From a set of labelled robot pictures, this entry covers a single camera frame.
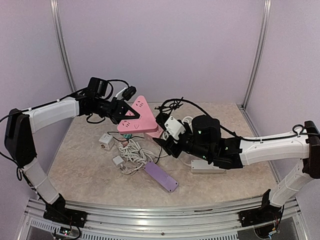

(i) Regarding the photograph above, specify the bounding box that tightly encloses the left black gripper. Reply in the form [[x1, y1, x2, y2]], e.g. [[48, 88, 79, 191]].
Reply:
[[93, 96, 141, 125]]

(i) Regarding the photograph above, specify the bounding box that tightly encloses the pink cube socket adapter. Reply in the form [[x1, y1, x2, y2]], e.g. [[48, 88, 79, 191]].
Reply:
[[144, 127, 164, 140]]

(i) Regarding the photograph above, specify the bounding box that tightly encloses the pink power strip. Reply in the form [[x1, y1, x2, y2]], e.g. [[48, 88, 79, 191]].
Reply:
[[116, 94, 159, 135]]

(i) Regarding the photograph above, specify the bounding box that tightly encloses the pink plug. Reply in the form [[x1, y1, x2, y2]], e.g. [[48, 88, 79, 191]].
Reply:
[[121, 141, 129, 148]]

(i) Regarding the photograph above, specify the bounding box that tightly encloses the white multi socket adapter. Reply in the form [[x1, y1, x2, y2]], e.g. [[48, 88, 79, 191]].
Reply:
[[98, 133, 115, 151]]

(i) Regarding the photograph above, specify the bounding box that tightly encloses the white usb charger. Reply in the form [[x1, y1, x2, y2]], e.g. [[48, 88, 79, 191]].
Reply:
[[112, 155, 125, 168]]

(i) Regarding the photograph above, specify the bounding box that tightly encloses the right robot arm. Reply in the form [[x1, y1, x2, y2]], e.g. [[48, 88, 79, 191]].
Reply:
[[154, 113, 320, 222]]

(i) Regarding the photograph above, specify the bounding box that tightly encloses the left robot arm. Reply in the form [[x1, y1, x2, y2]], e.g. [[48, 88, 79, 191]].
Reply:
[[4, 77, 140, 223]]

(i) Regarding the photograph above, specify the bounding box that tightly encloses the teal charger cube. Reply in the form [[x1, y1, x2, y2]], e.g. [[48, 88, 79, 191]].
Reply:
[[122, 133, 133, 139]]

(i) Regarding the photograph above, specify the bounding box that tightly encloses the purple power strip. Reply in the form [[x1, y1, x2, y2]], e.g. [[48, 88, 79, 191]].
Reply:
[[144, 161, 179, 193]]

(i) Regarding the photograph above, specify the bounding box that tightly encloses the white power strip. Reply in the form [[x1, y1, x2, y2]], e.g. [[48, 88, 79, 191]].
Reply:
[[191, 160, 227, 174]]

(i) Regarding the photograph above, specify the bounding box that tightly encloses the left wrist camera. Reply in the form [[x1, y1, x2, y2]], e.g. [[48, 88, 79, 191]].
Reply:
[[115, 86, 137, 101]]

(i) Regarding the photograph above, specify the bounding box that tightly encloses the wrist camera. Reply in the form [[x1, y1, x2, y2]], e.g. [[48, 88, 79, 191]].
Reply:
[[155, 112, 186, 143], [115, 86, 137, 101]]

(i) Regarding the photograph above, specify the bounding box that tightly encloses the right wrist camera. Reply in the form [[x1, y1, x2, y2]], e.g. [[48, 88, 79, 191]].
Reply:
[[155, 112, 186, 143]]

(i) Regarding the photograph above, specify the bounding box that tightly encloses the black thin cable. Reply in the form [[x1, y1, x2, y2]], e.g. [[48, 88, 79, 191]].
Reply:
[[107, 131, 163, 165]]

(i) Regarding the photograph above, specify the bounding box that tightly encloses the white cable far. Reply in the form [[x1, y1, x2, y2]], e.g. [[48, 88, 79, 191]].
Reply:
[[162, 114, 195, 141]]

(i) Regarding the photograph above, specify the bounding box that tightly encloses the white coiled power cable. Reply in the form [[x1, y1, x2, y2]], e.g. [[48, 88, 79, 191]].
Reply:
[[117, 138, 171, 165]]

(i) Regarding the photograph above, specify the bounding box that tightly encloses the white bundled cable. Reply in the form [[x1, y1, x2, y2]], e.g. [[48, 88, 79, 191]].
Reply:
[[119, 157, 151, 176]]

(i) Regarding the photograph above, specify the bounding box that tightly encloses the black cable far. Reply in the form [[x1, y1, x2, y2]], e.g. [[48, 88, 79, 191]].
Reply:
[[154, 97, 185, 115]]

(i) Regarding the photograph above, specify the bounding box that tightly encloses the front aluminium rail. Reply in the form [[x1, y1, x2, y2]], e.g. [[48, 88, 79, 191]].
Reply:
[[17, 197, 309, 240]]

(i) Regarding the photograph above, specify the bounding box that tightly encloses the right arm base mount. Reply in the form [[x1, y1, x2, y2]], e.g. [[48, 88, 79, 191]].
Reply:
[[238, 206, 282, 227]]

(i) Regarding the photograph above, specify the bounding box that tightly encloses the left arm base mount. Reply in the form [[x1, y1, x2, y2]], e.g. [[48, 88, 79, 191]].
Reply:
[[43, 205, 88, 228]]

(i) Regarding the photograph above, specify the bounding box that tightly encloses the left aluminium frame post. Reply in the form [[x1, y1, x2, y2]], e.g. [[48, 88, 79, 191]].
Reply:
[[49, 0, 77, 94]]

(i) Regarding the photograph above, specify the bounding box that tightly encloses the aluminium frame post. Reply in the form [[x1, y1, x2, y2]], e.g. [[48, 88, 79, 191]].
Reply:
[[49, 0, 77, 94], [239, 0, 272, 111]]

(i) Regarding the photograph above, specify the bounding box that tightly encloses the right aluminium frame post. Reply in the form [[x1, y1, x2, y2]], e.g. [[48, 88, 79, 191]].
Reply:
[[239, 0, 272, 111]]

